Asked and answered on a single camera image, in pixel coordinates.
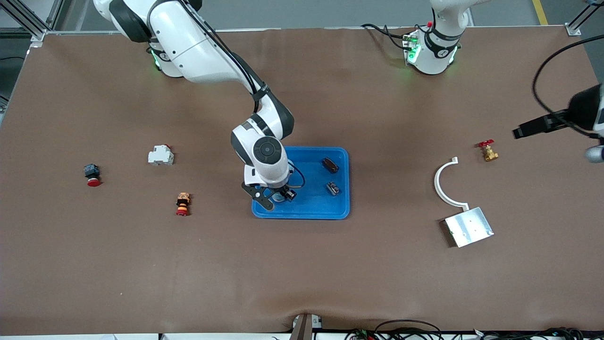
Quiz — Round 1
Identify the blue plastic tray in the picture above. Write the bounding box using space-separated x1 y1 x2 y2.
251 146 351 221

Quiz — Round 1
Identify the brown table cover sheet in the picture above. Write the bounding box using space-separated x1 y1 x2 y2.
0 26 604 337

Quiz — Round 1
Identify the white circuit breaker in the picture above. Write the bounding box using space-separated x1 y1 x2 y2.
148 144 175 166

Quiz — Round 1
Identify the aluminium plate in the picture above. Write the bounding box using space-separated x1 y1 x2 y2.
444 206 495 248

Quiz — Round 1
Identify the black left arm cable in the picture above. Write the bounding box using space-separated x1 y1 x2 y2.
532 35 604 138

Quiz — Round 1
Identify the brass valve red handle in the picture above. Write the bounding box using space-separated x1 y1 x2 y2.
477 139 500 162

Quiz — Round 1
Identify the aluminium frame post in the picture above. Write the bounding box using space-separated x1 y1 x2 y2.
0 0 62 42
566 0 604 36

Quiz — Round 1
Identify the white curved bracket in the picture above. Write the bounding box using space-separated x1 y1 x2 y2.
434 156 470 211

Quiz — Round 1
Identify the black cable bundle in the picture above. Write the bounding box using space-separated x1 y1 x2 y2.
344 320 444 340
472 327 588 340

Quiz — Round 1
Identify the black left base cable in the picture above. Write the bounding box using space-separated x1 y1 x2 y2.
361 23 418 52

